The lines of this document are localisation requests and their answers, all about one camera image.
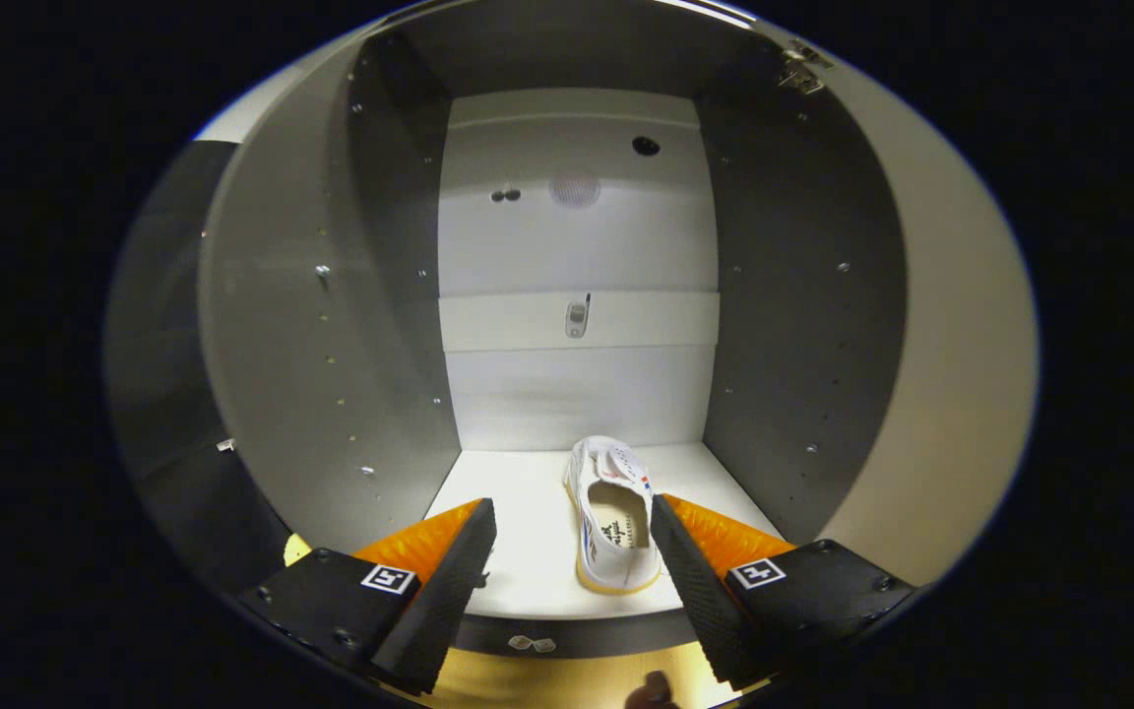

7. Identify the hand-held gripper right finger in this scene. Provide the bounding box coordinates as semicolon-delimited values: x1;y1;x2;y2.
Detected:
648;494;917;690

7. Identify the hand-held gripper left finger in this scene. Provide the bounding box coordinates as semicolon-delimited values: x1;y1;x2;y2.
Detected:
237;497;499;695

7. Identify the black backdrop cloth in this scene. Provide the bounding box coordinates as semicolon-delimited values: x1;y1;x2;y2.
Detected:
104;138;292;597

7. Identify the white canvas shoe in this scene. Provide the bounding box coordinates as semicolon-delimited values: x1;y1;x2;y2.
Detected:
564;436;664;595

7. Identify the dark gray shoe cabinet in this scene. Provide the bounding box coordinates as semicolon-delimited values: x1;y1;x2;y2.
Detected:
198;0;913;661

